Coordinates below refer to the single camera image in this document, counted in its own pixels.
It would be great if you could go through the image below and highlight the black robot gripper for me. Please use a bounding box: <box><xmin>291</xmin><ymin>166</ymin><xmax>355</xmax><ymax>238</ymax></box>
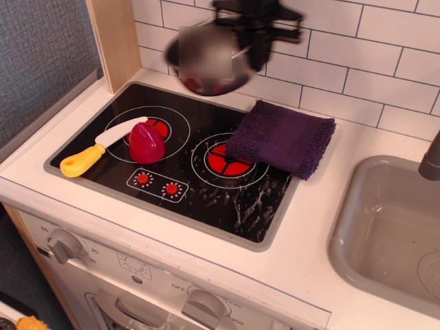
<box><xmin>212</xmin><ymin>1</ymin><xmax>303</xmax><ymax>72</ymax></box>

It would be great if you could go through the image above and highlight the silver metal pan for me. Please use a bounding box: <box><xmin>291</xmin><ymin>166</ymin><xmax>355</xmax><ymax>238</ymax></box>
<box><xmin>165</xmin><ymin>19</ymin><xmax>256</xmax><ymax>96</ymax></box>

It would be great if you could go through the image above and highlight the purple rag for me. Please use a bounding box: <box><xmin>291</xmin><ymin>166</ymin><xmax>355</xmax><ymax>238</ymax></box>
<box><xmin>225</xmin><ymin>100</ymin><xmax>336</xmax><ymax>180</ymax></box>

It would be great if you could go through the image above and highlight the red toy pepper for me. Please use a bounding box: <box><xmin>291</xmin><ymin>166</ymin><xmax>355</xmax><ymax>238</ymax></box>
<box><xmin>129</xmin><ymin>122</ymin><xmax>166</xmax><ymax>164</ymax></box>

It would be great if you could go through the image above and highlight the black toy stovetop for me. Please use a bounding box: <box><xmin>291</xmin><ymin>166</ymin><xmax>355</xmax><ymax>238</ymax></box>
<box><xmin>44</xmin><ymin>83</ymin><xmax>300</xmax><ymax>252</ymax></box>

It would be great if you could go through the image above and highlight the grey faucet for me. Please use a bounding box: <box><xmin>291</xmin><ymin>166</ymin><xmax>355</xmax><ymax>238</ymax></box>
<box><xmin>418</xmin><ymin>131</ymin><xmax>440</xmax><ymax>181</ymax></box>

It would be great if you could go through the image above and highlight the grey sink basin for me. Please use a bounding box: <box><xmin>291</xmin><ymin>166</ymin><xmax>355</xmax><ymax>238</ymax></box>
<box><xmin>329</xmin><ymin>155</ymin><xmax>439</xmax><ymax>318</ymax></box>

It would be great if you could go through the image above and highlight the grey oven knob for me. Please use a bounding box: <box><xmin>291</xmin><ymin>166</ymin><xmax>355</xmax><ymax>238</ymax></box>
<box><xmin>181</xmin><ymin>290</ymin><xmax>226</xmax><ymax>329</ymax></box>

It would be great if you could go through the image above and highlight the grey timer knob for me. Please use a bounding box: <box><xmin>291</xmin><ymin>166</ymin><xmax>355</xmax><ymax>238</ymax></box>
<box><xmin>47</xmin><ymin>229</ymin><xmax>83</xmax><ymax>265</ymax></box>

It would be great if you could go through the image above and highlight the orange black object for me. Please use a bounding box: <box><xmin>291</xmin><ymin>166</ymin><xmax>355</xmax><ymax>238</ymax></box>
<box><xmin>1</xmin><ymin>316</ymin><xmax>49</xmax><ymax>330</ymax></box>

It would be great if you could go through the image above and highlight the wooden side post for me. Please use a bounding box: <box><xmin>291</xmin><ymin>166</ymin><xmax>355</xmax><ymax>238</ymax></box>
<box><xmin>85</xmin><ymin>0</ymin><xmax>142</xmax><ymax>94</ymax></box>

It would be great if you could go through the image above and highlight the yellow handled toy knife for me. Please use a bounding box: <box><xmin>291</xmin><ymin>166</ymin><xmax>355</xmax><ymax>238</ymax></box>
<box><xmin>60</xmin><ymin>116</ymin><xmax>148</xmax><ymax>178</ymax></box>

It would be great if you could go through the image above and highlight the grey oven door handle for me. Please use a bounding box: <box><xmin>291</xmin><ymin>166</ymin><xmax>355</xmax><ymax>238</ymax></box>
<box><xmin>93</xmin><ymin>288</ymin><xmax>221</xmax><ymax>330</ymax></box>

